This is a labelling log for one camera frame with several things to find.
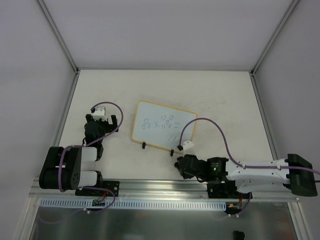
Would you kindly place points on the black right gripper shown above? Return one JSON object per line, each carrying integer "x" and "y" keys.
{"x": 182, "y": 163}

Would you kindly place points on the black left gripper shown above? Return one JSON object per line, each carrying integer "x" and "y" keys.
{"x": 100, "y": 121}

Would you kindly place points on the yellow framed whiteboard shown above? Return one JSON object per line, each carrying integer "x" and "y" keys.
{"x": 162, "y": 126}

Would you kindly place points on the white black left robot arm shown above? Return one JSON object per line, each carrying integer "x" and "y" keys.
{"x": 63, "y": 166}

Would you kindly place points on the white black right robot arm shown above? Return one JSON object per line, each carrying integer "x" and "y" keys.
{"x": 228, "y": 180}

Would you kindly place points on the black object bottom edge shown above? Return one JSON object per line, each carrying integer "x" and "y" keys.
{"x": 238, "y": 235}

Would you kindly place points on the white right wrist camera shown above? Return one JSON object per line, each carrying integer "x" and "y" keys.
{"x": 187, "y": 148}

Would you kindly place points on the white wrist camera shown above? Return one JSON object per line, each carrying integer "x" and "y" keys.
{"x": 99, "y": 113}
{"x": 187, "y": 148}

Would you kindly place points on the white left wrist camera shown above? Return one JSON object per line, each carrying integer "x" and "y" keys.
{"x": 99, "y": 113}

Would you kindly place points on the aluminium mounting rail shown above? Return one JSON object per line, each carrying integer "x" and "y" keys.
{"x": 186, "y": 190}

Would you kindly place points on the white slotted cable duct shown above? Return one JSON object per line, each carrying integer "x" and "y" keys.
{"x": 77, "y": 203}

